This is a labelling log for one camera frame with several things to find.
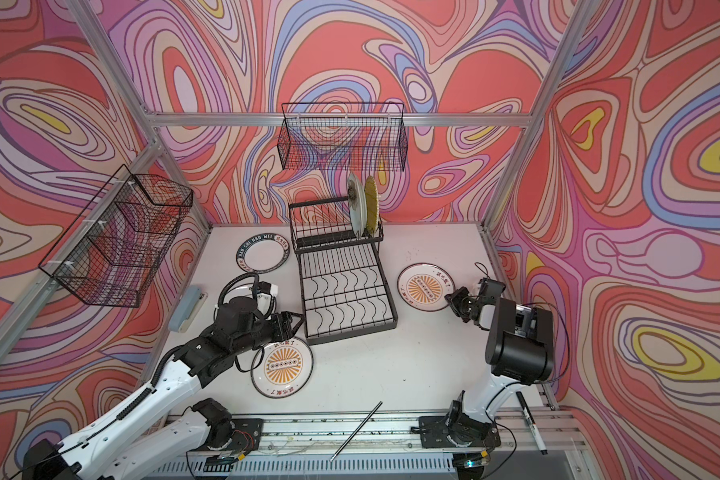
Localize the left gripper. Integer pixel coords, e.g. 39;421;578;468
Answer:
230;311;307;359

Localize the orange sunburst plate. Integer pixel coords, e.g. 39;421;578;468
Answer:
250;337;315;399
397;263;455;312

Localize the yellow striped plate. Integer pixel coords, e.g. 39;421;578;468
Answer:
364;176;380;236

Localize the pale green flower plate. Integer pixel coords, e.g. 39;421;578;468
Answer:
347;172;367;238

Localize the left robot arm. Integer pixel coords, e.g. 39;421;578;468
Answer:
18;298;304;479

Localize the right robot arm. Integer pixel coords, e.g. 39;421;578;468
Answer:
445;277;555;442

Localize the black rimmed lettered plate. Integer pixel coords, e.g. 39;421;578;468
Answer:
235;232;291;274

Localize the metal rod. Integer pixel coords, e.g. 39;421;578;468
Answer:
329;400;384;462

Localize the black marker pen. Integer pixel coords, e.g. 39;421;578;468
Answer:
515;391;548;456

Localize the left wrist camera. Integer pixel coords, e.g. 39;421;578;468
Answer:
252;281;279;305

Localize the black wire dish rack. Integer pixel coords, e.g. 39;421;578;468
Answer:
289;196;398;345

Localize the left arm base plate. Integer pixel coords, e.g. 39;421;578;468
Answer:
204;418;264;453

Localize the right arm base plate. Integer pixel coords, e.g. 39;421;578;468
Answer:
411;416;502;452

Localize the back wall wire basket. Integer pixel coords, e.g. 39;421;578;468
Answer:
277;101;408;172

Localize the wall wire basket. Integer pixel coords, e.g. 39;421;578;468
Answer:
38;166;194;308
277;101;408;172

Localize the left wall wire basket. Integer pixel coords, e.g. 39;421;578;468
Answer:
38;166;194;308

